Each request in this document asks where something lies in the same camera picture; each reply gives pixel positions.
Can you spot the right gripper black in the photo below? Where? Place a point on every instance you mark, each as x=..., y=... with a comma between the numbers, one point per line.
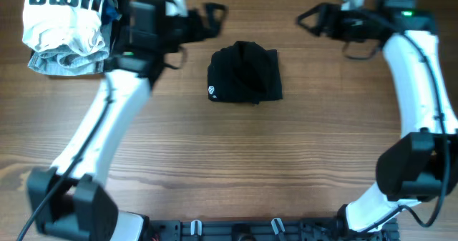
x=330, y=23

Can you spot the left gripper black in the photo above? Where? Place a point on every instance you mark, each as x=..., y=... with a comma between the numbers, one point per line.
x=195, y=17

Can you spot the black t-shirt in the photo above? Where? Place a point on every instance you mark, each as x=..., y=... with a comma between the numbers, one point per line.
x=244, y=72

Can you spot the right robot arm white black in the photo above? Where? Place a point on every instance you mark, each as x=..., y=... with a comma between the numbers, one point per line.
x=422, y=165

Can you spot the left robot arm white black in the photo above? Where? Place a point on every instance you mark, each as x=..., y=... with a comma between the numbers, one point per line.
x=69, y=200

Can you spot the black folded garment in pile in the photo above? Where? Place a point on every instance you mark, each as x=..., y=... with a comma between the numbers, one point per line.
x=119, y=36

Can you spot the blue garment in pile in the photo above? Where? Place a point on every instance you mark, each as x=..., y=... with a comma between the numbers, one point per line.
x=110, y=12

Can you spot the grey folded garment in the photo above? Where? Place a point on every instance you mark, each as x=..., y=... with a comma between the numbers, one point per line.
x=76, y=58

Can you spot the white shirt with black lettering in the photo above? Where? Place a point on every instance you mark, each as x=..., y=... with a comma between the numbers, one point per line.
x=77, y=24

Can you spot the left white rail clip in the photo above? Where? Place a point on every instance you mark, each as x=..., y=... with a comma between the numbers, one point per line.
x=196, y=228

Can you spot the white rail clip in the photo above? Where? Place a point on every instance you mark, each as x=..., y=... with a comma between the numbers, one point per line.
x=196, y=228
x=278, y=228

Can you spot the right white rail clip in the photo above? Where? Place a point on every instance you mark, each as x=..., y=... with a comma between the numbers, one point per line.
x=278, y=228

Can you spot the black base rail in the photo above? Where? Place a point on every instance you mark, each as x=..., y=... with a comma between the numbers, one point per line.
x=307, y=229

